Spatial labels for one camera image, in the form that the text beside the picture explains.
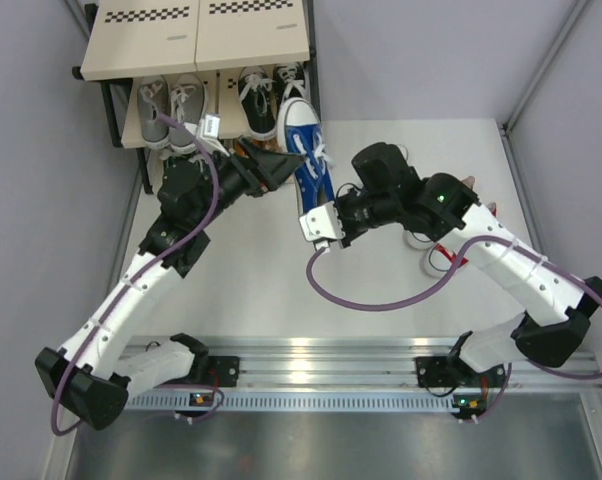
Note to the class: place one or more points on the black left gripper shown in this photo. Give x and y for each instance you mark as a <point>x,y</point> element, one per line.
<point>263,171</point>

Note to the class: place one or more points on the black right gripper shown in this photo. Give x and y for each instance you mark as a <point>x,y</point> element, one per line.
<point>339,203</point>

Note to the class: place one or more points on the orange sneaker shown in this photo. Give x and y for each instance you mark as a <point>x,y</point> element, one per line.
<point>239,149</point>

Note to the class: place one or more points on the blue sneaker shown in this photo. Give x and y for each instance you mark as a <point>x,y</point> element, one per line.
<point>299,131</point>

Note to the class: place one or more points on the black sneaker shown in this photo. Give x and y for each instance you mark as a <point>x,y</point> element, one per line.
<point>289,81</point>
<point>255,91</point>

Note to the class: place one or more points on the green sneaker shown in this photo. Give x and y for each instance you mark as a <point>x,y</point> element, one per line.
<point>169,158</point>
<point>203,161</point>

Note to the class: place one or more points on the red sneaker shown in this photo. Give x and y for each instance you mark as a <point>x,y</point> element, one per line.
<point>437,261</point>
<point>417,241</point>

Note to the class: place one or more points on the grey sneaker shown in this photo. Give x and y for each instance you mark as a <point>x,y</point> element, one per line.
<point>152,100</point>
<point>188,102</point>

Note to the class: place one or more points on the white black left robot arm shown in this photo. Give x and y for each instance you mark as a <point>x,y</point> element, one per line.
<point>87,375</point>

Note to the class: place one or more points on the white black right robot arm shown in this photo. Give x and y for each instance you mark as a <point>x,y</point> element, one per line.
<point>557,306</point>

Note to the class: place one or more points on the beige black shoe shelf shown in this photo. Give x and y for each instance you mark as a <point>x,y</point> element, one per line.
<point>215,40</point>

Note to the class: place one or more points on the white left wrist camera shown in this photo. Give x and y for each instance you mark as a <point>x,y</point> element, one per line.
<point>208,132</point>

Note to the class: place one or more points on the aluminium mounting rail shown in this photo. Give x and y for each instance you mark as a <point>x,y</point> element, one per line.
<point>368,364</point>

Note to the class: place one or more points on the grey slotted cable duct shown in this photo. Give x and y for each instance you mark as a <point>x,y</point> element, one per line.
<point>239,401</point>

